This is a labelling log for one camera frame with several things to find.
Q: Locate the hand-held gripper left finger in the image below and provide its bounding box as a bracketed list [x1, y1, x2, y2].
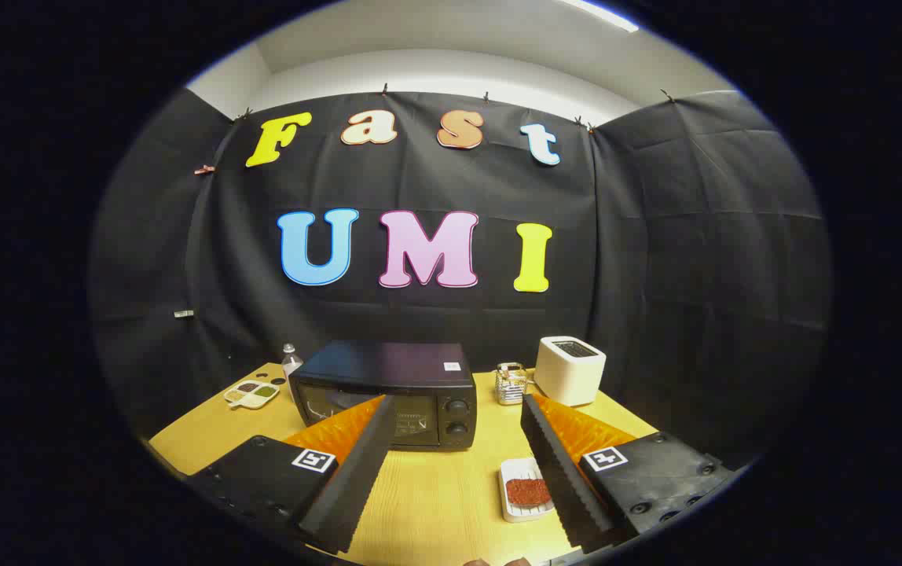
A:
[184, 395, 398, 555]

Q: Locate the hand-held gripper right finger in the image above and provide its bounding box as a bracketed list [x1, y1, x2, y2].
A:
[520, 393, 736, 555]

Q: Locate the red meat piece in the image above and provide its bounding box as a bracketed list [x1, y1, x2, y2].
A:
[505, 476, 552, 508]

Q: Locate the black toaster oven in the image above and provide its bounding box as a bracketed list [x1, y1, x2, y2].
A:
[288, 340, 479, 451]

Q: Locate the white pop-up toaster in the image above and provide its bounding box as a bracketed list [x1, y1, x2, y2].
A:
[534, 336, 607, 407]

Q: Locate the white rectangular tray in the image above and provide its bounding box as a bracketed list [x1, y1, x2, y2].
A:
[499, 458, 556, 524]

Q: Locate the white divided spice dish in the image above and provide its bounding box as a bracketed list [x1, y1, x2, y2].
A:
[224, 380, 281, 410]

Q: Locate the black backdrop cloth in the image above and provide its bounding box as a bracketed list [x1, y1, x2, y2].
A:
[90, 86, 833, 465]

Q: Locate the metal wire holder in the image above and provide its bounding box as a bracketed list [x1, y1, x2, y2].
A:
[496, 362, 529, 406]

